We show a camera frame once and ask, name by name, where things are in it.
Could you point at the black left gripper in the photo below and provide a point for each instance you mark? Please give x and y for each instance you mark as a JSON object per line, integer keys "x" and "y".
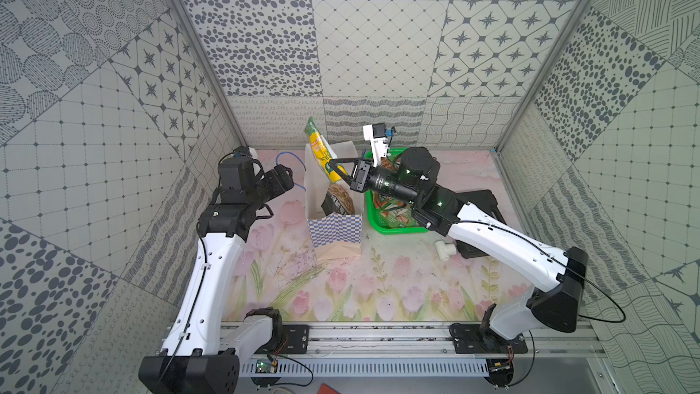
{"x": 282, "y": 178}

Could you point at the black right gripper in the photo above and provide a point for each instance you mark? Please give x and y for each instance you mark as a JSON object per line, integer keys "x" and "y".
{"x": 362, "y": 168}

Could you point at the yellow green condiment packet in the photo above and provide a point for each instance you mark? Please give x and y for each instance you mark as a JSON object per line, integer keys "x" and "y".
{"x": 321, "y": 150}

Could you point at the blue checkered paper bag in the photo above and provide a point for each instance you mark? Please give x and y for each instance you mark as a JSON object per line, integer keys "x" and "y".
{"x": 306, "y": 230}

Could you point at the red black condiment packet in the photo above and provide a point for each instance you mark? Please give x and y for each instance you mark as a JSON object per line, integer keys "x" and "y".
{"x": 338, "y": 200}

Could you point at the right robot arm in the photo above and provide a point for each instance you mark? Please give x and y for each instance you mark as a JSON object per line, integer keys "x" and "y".
{"x": 557, "y": 276}

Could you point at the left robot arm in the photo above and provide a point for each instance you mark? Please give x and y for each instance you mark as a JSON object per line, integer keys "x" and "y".
{"x": 195, "y": 358}

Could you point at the white pipe elbow fitting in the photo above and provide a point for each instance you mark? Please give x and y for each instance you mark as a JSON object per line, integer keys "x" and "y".
{"x": 445, "y": 250}

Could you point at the green plastic basket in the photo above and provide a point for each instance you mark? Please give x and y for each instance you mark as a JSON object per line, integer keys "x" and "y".
{"x": 388, "y": 215}

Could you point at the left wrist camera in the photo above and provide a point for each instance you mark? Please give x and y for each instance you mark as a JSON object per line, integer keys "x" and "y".
{"x": 247, "y": 153}

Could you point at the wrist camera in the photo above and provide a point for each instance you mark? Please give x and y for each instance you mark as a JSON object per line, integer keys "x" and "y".
{"x": 380, "y": 138}
{"x": 247, "y": 153}

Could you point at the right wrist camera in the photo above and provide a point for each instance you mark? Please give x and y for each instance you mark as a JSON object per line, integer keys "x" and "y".
{"x": 380, "y": 138}

